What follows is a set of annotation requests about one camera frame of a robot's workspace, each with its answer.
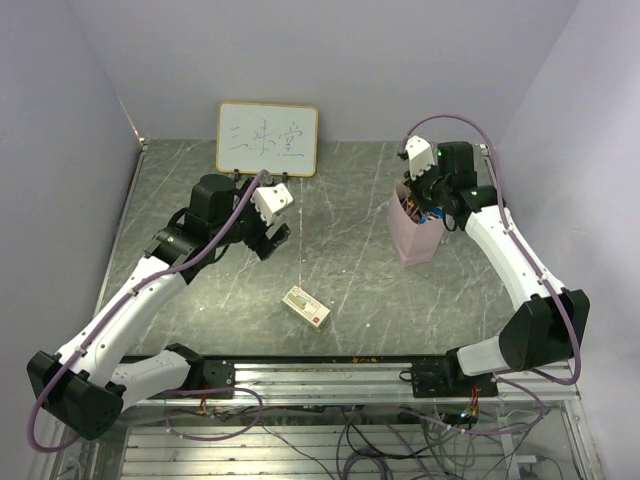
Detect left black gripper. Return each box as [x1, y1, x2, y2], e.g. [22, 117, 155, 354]
[211, 176, 290, 259]

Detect pink paper bag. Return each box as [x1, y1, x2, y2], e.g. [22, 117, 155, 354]
[387, 181, 445, 267]

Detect blue cookie bar wrapper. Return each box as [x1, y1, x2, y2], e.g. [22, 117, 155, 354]
[419, 208, 445, 224]

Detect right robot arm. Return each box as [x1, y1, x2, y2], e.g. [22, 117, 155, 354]
[402, 135, 590, 396]

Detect white green small box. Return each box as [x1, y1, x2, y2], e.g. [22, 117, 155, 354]
[281, 286, 331, 330]

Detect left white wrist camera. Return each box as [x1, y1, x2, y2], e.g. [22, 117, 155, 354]
[251, 183, 294, 226]

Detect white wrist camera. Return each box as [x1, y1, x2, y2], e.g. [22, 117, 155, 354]
[251, 183, 294, 226]
[398, 135, 435, 180]

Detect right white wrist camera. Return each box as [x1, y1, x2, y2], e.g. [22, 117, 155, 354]
[398, 135, 435, 180]

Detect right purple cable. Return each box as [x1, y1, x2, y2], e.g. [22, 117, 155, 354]
[402, 114, 584, 386]

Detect purple cable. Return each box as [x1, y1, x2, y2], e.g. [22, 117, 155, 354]
[402, 114, 584, 386]
[27, 168, 275, 454]

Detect white board with yellow frame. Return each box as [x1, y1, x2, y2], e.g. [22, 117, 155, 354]
[216, 101, 319, 178]

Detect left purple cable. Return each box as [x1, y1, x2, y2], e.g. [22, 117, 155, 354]
[27, 168, 275, 454]

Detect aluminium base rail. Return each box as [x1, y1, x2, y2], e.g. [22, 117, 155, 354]
[107, 352, 579, 406]

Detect loose floor cables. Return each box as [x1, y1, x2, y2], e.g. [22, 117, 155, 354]
[164, 382, 546, 480]

